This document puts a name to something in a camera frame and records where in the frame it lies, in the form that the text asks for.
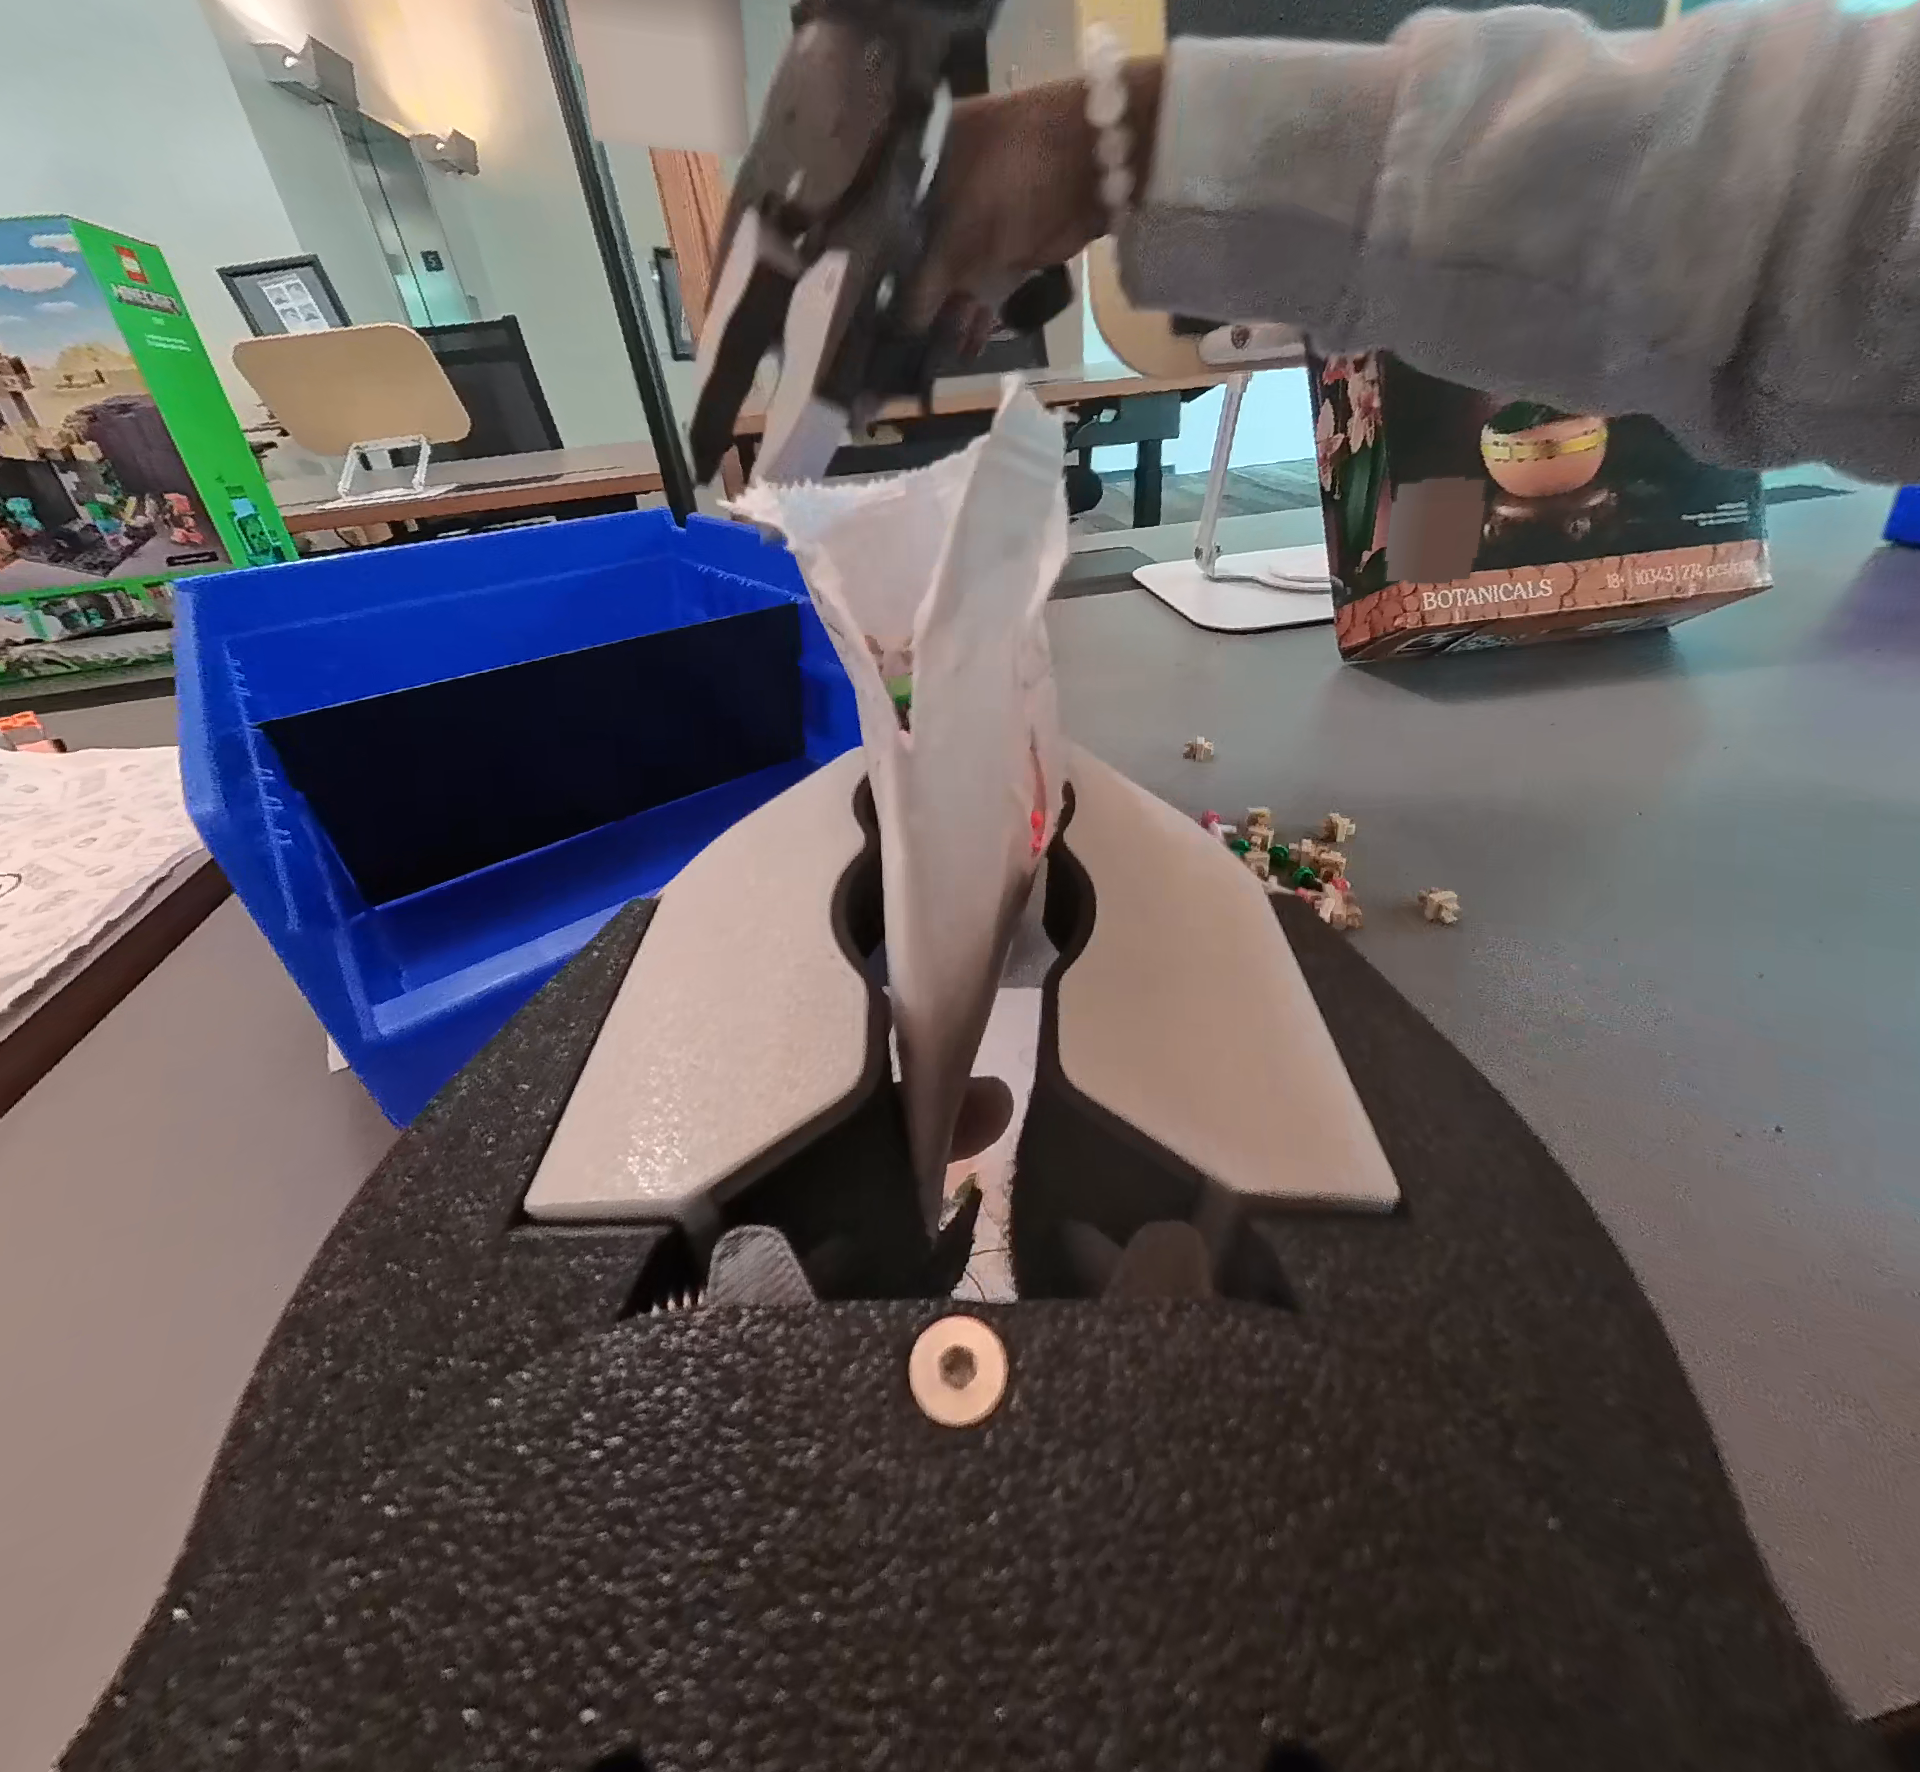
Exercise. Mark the pile of mixed small bricks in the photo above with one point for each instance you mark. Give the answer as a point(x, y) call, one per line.
point(1291, 872)

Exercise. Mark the black vertical pole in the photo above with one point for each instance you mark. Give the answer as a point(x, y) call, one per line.
point(601, 227)

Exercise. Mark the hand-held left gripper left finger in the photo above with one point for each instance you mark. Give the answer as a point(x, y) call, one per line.
point(705, 1053)

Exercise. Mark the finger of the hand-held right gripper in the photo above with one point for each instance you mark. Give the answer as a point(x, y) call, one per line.
point(812, 363)
point(735, 332)

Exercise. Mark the person's right forearm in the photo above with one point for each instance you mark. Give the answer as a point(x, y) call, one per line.
point(1500, 197)

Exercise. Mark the crumpled white paper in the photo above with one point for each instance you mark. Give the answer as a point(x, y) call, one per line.
point(74, 843)

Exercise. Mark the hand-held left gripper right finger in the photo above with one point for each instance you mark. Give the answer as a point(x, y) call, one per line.
point(1214, 1053)

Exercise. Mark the person's left hand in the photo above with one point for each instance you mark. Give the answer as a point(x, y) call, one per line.
point(982, 1112)

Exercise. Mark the grey desk with wooden edge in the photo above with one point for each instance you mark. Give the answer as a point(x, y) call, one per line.
point(91, 1037)

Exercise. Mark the white paper bag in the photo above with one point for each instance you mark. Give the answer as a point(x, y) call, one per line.
point(974, 633)

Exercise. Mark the wood-edged office desk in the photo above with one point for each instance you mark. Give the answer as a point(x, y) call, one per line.
point(480, 483)
point(1110, 388)

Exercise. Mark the dark toy brick set box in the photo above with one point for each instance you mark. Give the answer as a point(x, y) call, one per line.
point(1650, 497)

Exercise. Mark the tan board on clear stand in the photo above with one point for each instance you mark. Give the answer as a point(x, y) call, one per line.
point(345, 384)

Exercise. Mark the green toy set box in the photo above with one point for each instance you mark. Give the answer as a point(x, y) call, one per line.
point(91, 452)

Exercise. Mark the framed wall notice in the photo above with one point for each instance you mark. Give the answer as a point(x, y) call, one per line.
point(284, 294)

